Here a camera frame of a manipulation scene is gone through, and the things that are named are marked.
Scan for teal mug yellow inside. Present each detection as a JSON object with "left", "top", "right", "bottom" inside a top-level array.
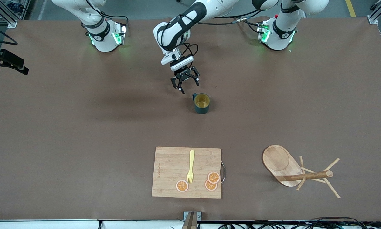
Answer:
[{"left": 192, "top": 93, "right": 210, "bottom": 115}]

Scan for wooden mug tree rack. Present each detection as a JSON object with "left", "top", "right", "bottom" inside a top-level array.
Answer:
[{"left": 262, "top": 145, "right": 341, "bottom": 199}]

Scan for yellow plastic fork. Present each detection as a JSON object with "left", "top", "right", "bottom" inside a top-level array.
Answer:
[{"left": 187, "top": 150, "right": 195, "bottom": 184}]

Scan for aluminium frame post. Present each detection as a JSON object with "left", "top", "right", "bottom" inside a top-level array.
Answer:
[
  {"left": 367, "top": 0, "right": 381, "bottom": 25},
  {"left": 0, "top": 0, "right": 19, "bottom": 28}
]

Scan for black left arm base cable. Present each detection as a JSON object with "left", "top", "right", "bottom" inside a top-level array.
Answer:
[{"left": 233, "top": 15, "right": 261, "bottom": 34}]

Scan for black arm base cable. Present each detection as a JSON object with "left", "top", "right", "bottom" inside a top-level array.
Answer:
[
  {"left": 233, "top": 15, "right": 261, "bottom": 34},
  {"left": 85, "top": 0, "right": 129, "bottom": 27}
]

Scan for black right arm base cable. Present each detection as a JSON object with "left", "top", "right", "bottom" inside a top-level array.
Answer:
[{"left": 85, "top": 0, "right": 129, "bottom": 27}]

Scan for bamboo cutting board metal handle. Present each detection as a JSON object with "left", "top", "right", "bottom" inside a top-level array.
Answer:
[{"left": 151, "top": 146, "right": 226, "bottom": 199}]

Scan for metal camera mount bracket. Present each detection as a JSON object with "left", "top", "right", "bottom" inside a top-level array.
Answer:
[{"left": 183, "top": 211, "right": 202, "bottom": 229}]

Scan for white table edge rail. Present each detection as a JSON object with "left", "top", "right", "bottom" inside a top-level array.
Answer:
[{"left": 0, "top": 219, "right": 381, "bottom": 229}]

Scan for tangled black cables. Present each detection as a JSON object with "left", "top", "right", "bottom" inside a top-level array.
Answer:
[{"left": 216, "top": 217, "right": 381, "bottom": 229}]

